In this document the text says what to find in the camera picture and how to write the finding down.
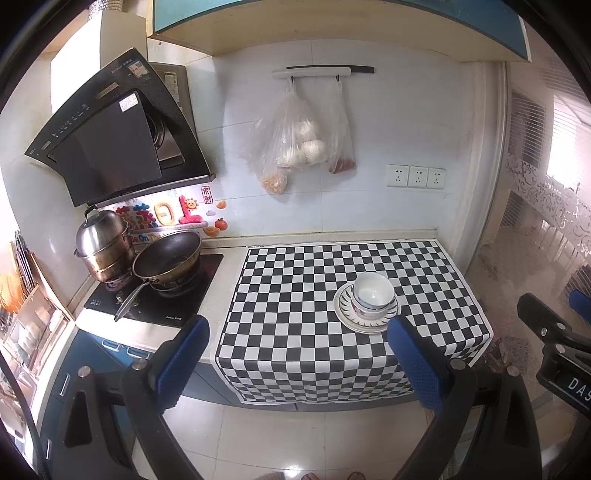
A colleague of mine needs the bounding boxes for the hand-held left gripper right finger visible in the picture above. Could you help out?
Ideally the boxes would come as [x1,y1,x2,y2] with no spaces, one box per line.
[388,316,543,480]

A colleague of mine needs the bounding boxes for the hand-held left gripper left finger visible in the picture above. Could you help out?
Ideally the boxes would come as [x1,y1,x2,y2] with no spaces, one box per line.
[37,315,211,480]

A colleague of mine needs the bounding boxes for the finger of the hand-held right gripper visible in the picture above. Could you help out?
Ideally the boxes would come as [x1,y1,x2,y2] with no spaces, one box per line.
[517,293,591,356]
[569,289,591,324]

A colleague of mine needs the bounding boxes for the white plate blue leaf pattern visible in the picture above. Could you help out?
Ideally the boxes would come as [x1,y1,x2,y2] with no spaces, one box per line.
[333,281,400,334]

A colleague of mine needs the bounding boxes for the blue patterned bowl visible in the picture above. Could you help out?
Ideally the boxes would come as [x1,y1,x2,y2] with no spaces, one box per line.
[351,298,398,320]

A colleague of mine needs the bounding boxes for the black glass gas stove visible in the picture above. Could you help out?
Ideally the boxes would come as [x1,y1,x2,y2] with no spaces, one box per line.
[84,253,225,328]

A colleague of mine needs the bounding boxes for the blue base cabinet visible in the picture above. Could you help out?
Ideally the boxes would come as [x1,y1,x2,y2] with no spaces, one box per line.
[37,330,232,462]

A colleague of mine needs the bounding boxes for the patterned glass sliding door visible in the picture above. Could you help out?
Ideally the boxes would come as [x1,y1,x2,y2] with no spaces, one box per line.
[471,60,591,416]

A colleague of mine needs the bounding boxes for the dark frying pan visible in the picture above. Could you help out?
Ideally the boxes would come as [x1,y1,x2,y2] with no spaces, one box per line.
[114,231,202,322]

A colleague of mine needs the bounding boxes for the black white checkered cloth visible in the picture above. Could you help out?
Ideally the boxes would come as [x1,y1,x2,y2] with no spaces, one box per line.
[213,240,494,407]

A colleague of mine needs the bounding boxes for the stainless steel steamer pot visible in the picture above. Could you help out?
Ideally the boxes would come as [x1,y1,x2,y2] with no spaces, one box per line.
[74,206,137,283]

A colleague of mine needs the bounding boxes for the dish rack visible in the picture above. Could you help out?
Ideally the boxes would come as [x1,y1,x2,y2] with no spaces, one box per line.
[0,231,75,374]

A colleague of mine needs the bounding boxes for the black range hood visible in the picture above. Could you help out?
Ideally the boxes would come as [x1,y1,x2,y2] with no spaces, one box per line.
[25,48,217,208]

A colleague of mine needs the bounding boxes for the narrow clear plastic bag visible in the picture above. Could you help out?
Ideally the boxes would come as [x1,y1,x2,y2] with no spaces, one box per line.
[327,82,356,175]

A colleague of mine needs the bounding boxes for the large clear plastic bag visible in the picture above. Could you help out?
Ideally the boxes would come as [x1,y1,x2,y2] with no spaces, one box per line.
[239,88,329,195]

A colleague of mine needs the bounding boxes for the colourful wall stickers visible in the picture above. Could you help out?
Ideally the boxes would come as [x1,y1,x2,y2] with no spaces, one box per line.
[115,185,229,238]

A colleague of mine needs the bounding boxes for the black cable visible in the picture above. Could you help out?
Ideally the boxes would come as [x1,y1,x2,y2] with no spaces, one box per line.
[0,364,51,480]

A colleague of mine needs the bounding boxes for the wall hook rail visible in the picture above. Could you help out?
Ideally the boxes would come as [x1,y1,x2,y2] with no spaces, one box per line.
[271,66,375,80]

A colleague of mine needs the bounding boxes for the blue wall cabinet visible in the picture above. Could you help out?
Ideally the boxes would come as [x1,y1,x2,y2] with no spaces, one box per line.
[152,0,532,63]

